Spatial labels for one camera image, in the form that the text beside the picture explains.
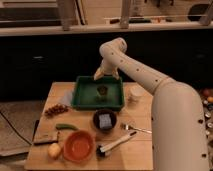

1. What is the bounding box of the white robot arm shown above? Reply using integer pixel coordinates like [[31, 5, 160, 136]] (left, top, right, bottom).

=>
[[94, 38, 210, 171]]

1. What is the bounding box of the blue grey sponge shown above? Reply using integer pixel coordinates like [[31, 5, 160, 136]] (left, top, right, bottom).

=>
[[99, 114, 112, 129]]

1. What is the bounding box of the green plastic tray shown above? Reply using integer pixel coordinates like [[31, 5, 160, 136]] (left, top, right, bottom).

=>
[[71, 76, 124, 111]]

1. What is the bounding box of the green chili pepper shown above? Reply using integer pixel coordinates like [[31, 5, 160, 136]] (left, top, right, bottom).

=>
[[55, 124, 78, 131]]

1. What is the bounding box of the clear plastic bag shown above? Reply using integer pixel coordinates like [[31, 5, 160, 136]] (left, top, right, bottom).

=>
[[59, 90, 73, 106]]

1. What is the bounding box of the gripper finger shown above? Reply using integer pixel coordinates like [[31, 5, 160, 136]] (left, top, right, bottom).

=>
[[112, 70, 120, 80], [93, 68, 104, 80]]

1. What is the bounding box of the dark bowl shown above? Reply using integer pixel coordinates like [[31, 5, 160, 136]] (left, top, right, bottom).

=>
[[92, 109, 117, 132]]

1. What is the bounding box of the orange bowl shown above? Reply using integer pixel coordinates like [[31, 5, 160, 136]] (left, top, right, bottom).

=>
[[63, 130, 95, 163]]

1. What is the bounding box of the white handled dish brush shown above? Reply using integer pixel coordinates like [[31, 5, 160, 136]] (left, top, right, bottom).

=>
[[96, 131, 136, 157]]

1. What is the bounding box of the dark cup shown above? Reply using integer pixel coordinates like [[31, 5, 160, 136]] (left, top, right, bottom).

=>
[[97, 85, 108, 101]]

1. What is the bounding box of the white cup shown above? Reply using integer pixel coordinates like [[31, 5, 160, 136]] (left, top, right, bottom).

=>
[[129, 85, 144, 103]]

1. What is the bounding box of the brown grape bunch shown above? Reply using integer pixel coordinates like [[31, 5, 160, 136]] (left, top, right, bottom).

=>
[[44, 104, 68, 117]]

